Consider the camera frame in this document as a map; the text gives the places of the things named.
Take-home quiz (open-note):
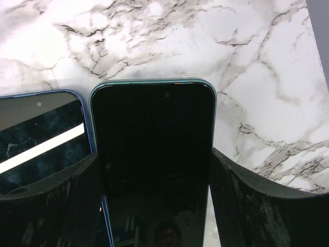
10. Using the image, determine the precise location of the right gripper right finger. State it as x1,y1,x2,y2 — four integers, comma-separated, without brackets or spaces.
210,149,328,246

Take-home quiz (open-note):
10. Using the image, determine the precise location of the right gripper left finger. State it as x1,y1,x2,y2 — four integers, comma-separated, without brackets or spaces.
1,152,102,246

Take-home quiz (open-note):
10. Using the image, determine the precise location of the blue case phone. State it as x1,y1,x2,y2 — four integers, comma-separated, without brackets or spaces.
0,89,115,247

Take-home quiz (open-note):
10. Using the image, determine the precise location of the black phone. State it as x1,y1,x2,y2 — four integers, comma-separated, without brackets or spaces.
89,78,216,246

